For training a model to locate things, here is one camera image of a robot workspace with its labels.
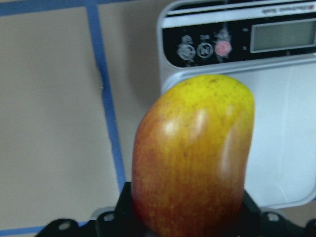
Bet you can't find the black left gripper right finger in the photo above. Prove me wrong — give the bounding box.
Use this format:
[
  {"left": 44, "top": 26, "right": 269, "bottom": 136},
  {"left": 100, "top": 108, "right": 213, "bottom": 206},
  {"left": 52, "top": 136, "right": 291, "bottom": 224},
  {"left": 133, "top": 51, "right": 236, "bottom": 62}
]
[{"left": 234, "top": 191, "right": 316, "bottom": 237}]

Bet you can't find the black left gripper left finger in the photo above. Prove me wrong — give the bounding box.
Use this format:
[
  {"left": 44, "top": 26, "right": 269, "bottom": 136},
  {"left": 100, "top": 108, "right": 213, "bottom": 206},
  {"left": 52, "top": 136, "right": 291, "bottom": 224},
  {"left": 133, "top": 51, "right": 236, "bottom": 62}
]
[{"left": 37, "top": 182, "right": 153, "bottom": 237}]

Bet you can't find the red yellow mango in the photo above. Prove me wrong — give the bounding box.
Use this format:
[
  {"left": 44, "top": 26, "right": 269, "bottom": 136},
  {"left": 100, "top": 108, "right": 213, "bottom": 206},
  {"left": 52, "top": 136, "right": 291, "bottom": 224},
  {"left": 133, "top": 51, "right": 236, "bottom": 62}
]
[{"left": 131, "top": 75, "right": 255, "bottom": 237}]

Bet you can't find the silver digital kitchen scale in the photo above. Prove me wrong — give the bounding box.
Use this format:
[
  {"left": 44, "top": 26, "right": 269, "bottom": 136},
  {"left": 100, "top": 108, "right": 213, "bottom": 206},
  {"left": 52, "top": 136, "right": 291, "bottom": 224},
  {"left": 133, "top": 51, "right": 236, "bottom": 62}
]
[{"left": 157, "top": 0, "right": 316, "bottom": 208}]

